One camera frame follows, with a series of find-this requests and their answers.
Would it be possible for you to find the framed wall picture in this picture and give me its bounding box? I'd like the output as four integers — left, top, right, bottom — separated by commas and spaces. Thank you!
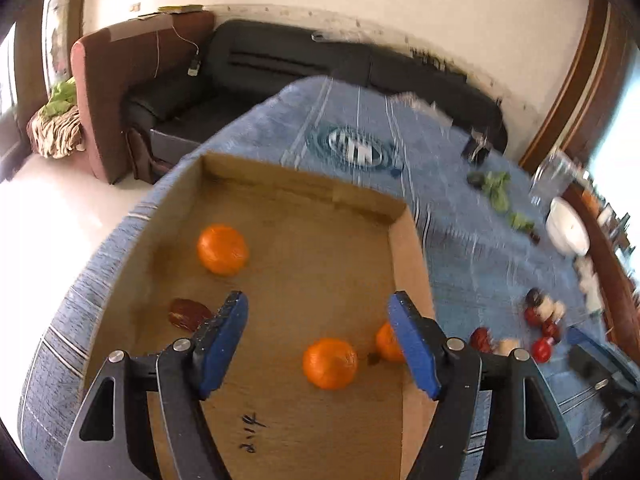
42, 0, 72, 101

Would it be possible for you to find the brown armchair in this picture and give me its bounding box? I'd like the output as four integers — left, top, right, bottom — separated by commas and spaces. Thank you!
70, 10, 216, 185

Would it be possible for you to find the white charger cable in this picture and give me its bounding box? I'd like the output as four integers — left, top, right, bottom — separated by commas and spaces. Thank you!
155, 15, 202, 77

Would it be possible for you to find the dark red date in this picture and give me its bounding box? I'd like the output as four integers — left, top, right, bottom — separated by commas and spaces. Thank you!
470, 327, 496, 352
168, 298, 213, 332

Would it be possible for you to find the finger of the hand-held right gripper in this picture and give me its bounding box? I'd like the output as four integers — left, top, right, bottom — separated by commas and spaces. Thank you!
567, 342, 610, 382

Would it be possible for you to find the clear glass jar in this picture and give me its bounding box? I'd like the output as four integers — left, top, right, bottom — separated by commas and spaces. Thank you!
530, 150, 581, 206

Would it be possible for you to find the green leaf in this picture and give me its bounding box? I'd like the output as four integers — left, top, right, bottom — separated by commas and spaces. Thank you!
507, 211, 536, 233
480, 170, 513, 211

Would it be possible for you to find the green cloth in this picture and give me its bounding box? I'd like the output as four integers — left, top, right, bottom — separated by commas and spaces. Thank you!
42, 79, 78, 117

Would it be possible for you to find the blue striped blanket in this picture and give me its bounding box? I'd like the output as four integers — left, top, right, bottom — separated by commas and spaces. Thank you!
17, 75, 631, 480

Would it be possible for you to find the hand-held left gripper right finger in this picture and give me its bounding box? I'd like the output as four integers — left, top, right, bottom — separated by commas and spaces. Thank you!
388, 290, 583, 480

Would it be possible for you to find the black binder clip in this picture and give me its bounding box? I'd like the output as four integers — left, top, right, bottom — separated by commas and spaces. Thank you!
462, 130, 493, 166

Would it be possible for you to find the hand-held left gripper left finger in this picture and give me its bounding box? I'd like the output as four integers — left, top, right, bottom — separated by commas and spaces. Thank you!
57, 290, 249, 480

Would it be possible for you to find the window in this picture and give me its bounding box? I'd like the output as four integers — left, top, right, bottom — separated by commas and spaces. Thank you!
0, 25, 18, 116

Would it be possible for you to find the shallow cardboard box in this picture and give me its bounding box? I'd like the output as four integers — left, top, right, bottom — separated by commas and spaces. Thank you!
82, 152, 436, 480

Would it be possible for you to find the beige striped blanket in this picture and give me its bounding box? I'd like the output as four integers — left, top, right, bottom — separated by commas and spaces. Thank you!
27, 107, 86, 159

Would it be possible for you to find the white bowl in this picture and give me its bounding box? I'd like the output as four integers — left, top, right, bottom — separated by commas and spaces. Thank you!
545, 196, 592, 256

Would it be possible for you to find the orange mandarin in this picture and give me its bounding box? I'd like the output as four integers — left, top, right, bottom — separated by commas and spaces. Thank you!
302, 337, 359, 391
375, 321, 407, 364
196, 224, 250, 277

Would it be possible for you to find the wooden door frame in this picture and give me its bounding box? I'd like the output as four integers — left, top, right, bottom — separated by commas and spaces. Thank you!
520, 0, 626, 171

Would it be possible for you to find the black leather sofa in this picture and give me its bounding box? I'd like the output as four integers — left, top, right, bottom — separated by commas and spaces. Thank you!
122, 19, 508, 161

